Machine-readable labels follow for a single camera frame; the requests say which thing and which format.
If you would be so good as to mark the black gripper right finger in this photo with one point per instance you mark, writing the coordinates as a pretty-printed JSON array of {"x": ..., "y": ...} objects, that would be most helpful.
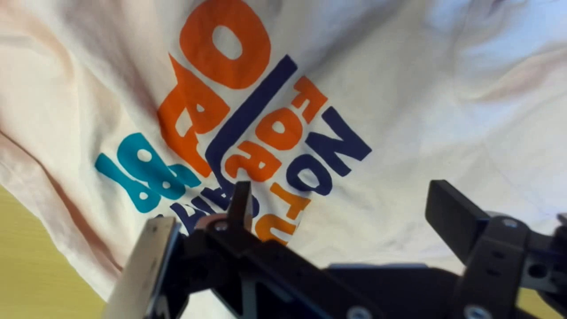
[{"x": 457, "y": 215}]

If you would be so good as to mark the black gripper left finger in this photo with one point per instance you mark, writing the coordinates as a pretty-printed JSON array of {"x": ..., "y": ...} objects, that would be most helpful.
[{"x": 239, "y": 204}]

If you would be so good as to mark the pink printed t-shirt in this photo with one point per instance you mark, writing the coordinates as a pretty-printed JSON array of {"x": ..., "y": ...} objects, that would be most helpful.
[{"x": 413, "y": 89}]

